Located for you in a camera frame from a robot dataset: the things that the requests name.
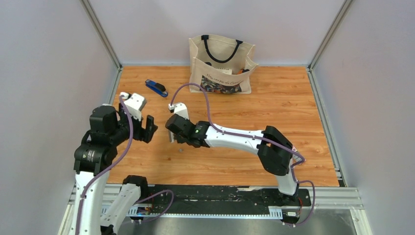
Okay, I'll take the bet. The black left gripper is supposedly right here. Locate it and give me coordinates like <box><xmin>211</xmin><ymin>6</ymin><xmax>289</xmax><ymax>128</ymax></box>
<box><xmin>110</xmin><ymin>101</ymin><xmax>158</xmax><ymax>144</ymax></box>

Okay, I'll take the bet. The blue black stapler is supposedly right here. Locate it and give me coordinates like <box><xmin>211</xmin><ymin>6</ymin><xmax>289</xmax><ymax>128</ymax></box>
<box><xmin>145</xmin><ymin>79</ymin><xmax>168</xmax><ymax>97</ymax></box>

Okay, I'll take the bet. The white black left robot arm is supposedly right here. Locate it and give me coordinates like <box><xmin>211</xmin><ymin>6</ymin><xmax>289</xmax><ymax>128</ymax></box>
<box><xmin>69</xmin><ymin>103</ymin><xmax>158</xmax><ymax>235</ymax></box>

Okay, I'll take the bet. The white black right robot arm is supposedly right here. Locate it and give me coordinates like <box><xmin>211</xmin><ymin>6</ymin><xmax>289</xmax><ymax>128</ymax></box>
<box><xmin>165</xmin><ymin>114</ymin><xmax>304</xmax><ymax>205</ymax></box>

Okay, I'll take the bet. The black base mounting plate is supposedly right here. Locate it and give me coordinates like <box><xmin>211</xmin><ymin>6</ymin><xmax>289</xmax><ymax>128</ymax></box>
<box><xmin>140</xmin><ymin>185</ymin><xmax>312</xmax><ymax>215</ymax></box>

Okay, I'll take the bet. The beige canvas tote bag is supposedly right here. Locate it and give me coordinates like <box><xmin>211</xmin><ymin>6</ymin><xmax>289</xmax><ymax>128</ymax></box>
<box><xmin>188</xmin><ymin>34</ymin><xmax>258</xmax><ymax>94</ymax></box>

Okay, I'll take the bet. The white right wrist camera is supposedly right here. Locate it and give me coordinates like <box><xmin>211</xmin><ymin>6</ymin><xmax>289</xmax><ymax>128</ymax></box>
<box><xmin>168</xmin><ymin>102</ymin><xmax>189</xmax><ymax>120</ymax></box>

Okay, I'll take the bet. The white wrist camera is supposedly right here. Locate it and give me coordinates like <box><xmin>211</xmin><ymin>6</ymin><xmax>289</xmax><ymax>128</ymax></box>
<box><xmin>120</xmin><ymin>92</ymin><xmax>147</xmax><ymax>121</ymax></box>
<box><xmin>168</xmin><ymin>102</ymin><xmax>189</xmax><ymax>120</ymax></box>

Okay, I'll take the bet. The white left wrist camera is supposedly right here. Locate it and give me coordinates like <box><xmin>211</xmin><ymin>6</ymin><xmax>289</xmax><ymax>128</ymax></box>
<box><xmin>120</xmin><ymin>92</ymin><xmax>147</xmax><ymax>121</ymax></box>

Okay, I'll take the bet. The aluminium frame rail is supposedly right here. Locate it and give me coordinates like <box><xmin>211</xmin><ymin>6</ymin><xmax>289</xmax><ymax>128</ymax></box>
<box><xmin>60</xmin><ymin>184</ymin><xmax>372</xmax><ymax>235</ymax></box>

